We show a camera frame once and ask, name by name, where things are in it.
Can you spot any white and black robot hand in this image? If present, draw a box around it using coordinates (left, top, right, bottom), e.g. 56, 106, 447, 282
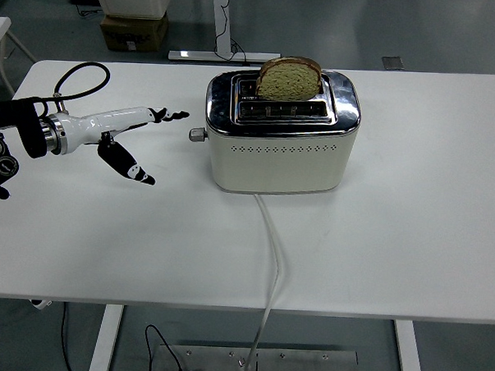
57, 102, 191, 189

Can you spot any grey toaster lever knob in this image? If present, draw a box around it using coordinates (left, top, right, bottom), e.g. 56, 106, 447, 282
188, 126, 210, 144

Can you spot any cream and chrome toaster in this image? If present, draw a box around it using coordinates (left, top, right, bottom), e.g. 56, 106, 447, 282
201, 63, 364, 199

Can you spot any brown cardboard box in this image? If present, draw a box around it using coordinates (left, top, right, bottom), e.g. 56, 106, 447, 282
99, 9, 171, 54

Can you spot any white T-shaped desk stand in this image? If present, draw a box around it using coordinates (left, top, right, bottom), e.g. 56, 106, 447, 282
167, 0, 284, 67

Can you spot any brown bread slice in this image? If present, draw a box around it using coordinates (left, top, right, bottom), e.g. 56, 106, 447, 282
254, 53, 323, 103

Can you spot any white table leg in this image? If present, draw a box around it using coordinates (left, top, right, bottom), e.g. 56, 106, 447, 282
391, 318, 428, 371
86, 303, 125, 371

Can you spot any black cable beside cardboard box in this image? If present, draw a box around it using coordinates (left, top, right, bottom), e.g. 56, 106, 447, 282
75, 3, 105, 19

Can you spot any black cable on desk stand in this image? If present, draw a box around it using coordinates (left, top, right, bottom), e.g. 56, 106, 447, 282
213, 0, 256, 67

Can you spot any thin black hanging cable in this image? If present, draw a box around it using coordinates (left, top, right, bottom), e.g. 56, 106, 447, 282
57, 301, 77, 371

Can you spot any white toaster power cord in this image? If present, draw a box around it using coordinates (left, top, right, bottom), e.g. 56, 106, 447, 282
242, 193, 288, 371

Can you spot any black cable with adapter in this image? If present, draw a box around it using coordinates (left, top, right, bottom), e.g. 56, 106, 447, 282
143, 323, 185, 371

